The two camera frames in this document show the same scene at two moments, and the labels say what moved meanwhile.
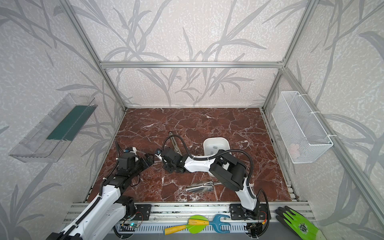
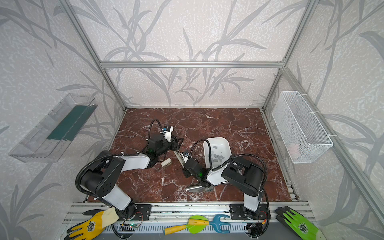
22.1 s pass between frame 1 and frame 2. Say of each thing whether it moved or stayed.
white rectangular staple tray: stayed
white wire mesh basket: stayed
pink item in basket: stayed
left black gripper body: moved
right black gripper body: moved
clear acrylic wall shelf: stayed
